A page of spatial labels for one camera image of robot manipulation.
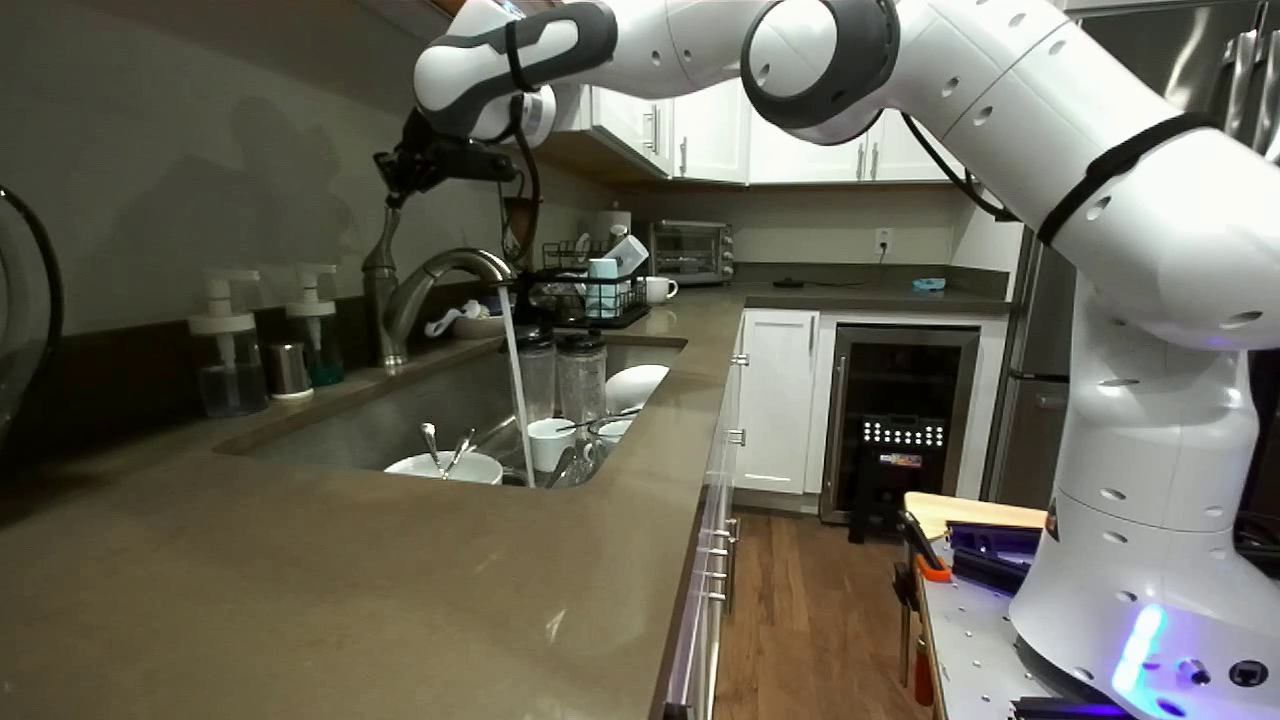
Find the dark rounded vessel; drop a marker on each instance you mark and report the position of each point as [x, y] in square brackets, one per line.
[44, 305]

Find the small teal item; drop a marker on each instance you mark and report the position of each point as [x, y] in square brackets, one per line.
[929, 284]

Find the white blue bottle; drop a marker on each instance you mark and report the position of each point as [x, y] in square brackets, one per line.
[615, 272]

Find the small white cup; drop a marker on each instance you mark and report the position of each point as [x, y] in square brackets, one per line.
[658, 290]

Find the black clamp orange tip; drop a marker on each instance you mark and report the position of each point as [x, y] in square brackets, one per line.
[929, 562]

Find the chrome faucet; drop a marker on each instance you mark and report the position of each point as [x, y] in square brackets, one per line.
[455, 262]

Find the stainless steel sink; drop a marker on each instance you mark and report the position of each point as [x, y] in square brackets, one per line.
[400, 404]

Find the metal spoon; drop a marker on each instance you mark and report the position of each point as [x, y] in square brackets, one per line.
[431, 442]
[462, 451]

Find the silver toaster oven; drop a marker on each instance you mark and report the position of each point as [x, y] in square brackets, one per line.
[692, 251]

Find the white bowl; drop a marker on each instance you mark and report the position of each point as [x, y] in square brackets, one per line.
[447, 469]

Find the white plate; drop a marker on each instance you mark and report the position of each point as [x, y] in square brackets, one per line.
[637, 387]

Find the white wall cabinets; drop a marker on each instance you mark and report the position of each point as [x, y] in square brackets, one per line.
[704, 140]

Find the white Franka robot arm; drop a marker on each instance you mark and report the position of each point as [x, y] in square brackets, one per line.
[1144, 442]

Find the small metal cup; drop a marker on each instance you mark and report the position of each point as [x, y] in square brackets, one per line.
[288, 374]

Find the green soap dispenser white pump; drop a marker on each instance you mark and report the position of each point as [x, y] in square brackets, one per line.
[317, 334]

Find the white mug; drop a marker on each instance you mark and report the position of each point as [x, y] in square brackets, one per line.
[550, 445]

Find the glass jar black lid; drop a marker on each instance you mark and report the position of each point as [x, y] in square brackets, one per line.
[581, 383]
[536, 383]

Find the bowl with utensils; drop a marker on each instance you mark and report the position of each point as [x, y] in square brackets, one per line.
[464, 323]

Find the white narrow cabinet door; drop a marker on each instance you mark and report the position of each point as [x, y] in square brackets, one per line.
[776, 403]

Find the robot mounting table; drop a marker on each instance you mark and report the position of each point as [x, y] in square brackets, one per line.
[965, 642]

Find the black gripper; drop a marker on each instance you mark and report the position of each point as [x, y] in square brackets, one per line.
[462, 153]

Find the stainless refrigerator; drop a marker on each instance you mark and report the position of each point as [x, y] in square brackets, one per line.
[1034, 403]

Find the white wall outlet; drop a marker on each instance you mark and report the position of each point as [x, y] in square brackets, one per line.
[883, 242]

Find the wooden cutting board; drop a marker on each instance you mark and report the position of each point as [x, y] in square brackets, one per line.
[519, 242]

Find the black wine fridge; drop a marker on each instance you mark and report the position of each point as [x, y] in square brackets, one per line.
[903, 424]

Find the clear soap dispenser white pump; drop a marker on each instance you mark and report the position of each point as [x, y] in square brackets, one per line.
[227, 344]

